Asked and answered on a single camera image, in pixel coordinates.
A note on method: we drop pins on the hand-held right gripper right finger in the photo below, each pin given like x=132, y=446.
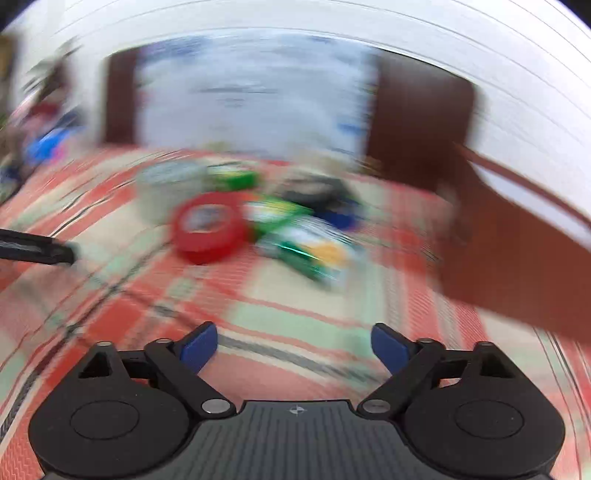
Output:
x=387, y=346

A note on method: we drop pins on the small green box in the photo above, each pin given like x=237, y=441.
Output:
x=233, y=180

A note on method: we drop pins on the green and yellow packet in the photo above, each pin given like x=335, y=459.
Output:
x=314, y=254

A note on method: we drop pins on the brown cardboard box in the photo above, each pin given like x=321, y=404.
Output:
x=508, y=258

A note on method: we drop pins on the blue and white container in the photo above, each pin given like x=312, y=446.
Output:
x=46, y=143

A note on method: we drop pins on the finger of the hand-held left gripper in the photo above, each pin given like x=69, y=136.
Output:
x=37, y=247

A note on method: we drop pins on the dark bundle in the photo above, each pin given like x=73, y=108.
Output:
x=309, y=189

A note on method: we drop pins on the floral plastic bag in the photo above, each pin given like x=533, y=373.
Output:
x=258, y=92

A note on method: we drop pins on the red tape roll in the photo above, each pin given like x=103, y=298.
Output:
x=185, y=240

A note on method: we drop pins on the blue tape roll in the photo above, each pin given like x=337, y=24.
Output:
x=341, y=217

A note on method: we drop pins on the brown wooden headboard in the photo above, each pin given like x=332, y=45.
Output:
x=415, y=115

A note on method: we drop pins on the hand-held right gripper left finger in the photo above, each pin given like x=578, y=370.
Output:
x=202, y=346

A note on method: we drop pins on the red plaid blanket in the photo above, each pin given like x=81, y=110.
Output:
x=300, y=314

